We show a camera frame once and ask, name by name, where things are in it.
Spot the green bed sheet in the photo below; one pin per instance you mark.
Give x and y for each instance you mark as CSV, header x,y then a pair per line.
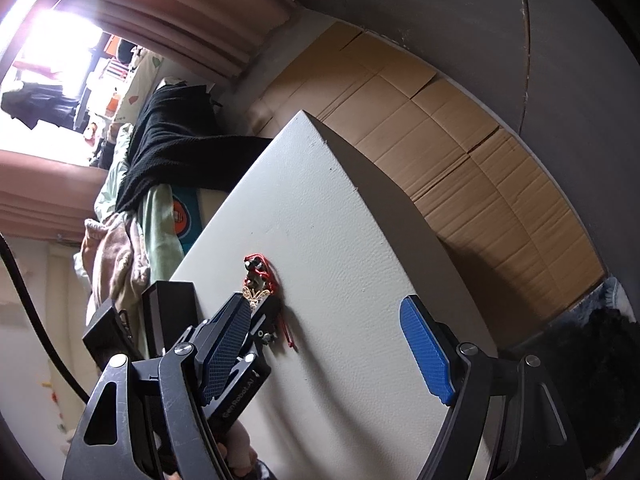
x,y
157,220

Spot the black knitted blanket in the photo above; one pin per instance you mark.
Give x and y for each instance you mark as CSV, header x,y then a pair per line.
x,y
170,150

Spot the hanging dark clothes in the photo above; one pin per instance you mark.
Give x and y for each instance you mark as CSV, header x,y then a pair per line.
x,y
35,102

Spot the white rack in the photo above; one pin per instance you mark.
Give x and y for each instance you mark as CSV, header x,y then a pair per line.
x,y
116,70

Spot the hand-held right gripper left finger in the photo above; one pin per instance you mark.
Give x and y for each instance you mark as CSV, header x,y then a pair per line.
x,y
225,355

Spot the leaf print cushion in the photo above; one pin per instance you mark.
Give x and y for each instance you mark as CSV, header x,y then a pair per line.
x,y
142,75

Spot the small orange container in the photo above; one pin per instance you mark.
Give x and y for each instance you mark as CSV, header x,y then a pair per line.
x,y
112,102

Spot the black rectangular block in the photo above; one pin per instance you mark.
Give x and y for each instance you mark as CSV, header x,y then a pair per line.
x,y
107,332

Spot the flattened cardboard sheet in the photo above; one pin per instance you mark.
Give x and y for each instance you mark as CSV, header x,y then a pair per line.
x,y
450,135

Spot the pink fleece blanket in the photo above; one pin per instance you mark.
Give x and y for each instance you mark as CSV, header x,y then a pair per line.
x,y
112,260

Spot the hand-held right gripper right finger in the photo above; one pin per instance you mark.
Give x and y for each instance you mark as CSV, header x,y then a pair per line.
x,y
425,355

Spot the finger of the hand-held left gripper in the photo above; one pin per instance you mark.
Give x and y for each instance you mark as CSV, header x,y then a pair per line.
x,y
265,320

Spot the dark fluffy rug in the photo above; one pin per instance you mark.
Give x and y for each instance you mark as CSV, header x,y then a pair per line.
x,y
595,360

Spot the dark blue box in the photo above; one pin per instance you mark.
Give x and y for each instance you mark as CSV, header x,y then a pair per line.
x,y
172,317

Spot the person's left hand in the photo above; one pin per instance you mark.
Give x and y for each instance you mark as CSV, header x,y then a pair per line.
x,y
242,447

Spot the pink curtain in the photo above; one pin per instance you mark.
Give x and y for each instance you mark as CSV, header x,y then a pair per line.
x,y
200,25
50,195

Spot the mattress with printed label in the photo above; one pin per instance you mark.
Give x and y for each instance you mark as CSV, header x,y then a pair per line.
x,y
187,220

